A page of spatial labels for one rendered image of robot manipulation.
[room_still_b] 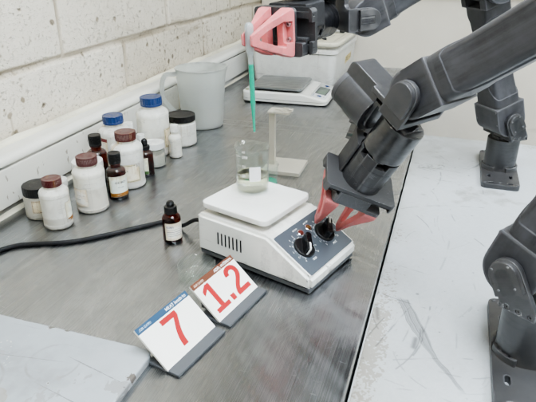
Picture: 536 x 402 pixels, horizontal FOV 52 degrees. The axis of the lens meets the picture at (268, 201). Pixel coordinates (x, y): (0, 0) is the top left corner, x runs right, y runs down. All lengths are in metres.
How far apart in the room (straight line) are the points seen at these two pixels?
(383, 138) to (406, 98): 0.08
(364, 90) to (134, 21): 0.83
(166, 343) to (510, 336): 0.38
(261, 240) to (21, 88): 0.57
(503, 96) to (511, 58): 0.56
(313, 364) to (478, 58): 0.37
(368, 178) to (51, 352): 0.43
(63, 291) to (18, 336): 0.11
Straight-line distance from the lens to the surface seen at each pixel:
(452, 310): 0.76
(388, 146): 0.69
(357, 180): 0.72
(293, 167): 1.15
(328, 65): 1.84
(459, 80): 0.62
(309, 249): 0.75
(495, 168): 1.21
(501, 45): 0.59
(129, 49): 1.41
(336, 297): 0.76
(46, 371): 0.67
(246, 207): 0.79
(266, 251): 0.76
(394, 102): 0.64
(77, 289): 0.81
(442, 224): 0.98
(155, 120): 1.22
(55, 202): 0.95
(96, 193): 1.00
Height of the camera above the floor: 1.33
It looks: 25 degrees down
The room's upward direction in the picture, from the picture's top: straight up
